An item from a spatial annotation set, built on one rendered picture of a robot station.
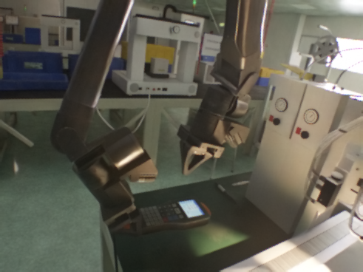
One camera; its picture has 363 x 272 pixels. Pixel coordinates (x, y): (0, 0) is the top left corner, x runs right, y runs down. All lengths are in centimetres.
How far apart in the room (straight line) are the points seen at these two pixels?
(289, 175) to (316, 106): 23
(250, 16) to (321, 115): 41
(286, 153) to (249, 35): 48
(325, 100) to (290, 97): 11
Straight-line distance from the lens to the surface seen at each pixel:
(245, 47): 42
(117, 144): 44
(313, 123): 74
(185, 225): 57
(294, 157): 79
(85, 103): 43
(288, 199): 84
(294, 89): 78
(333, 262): 70
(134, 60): 215
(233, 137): 54
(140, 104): 216
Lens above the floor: 128
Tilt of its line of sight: 22 degrees down
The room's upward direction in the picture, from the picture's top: 9 degrees clockwise
